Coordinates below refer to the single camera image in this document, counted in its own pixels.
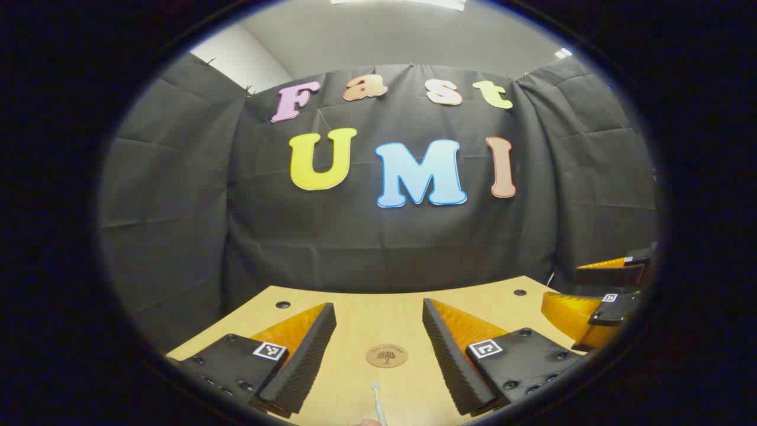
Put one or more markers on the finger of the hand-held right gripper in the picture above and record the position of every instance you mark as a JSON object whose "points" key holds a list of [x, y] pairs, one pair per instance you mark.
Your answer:
{"points": [[612, 276], [615, 310]]}

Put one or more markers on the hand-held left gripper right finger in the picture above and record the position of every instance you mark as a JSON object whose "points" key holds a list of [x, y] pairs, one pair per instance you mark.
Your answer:
{"points": [[452, 361]]}

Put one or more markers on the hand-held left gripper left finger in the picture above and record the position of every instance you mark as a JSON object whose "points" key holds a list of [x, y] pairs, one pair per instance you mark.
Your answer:
{"points": [[307, 355]]}

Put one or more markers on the round wooden coaster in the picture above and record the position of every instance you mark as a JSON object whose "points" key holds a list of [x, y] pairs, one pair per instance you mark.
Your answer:
{"points": [[387, 355]]}

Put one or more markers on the pale green toothbrush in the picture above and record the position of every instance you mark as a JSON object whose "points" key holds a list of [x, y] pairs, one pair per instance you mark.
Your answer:
{"points": [[378, 405]]}

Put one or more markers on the wooden desktop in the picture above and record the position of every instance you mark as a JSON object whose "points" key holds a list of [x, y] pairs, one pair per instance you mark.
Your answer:
{"points": [[378, 319]]}

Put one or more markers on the black backdrop cloth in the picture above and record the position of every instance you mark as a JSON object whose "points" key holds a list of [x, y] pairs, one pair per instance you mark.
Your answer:
{"points": [[378, 236]]}

